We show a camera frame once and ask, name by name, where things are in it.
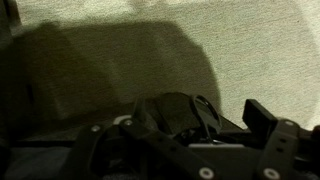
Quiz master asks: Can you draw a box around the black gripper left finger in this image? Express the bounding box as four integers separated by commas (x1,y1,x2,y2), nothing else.
119,99,215,180

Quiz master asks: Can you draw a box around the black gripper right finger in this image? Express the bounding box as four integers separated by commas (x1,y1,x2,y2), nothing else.
243,99,300,180

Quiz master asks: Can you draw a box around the large teal zippered bag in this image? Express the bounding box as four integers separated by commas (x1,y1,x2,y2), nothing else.
1,93,253,180

